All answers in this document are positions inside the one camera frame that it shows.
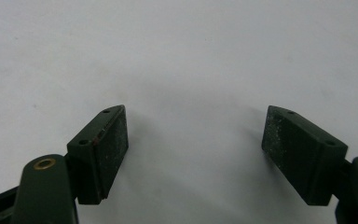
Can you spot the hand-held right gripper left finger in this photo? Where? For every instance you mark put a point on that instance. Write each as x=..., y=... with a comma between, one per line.
x=98, y=155

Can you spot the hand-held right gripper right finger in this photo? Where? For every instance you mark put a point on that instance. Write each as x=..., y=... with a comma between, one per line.
x=304, y=155

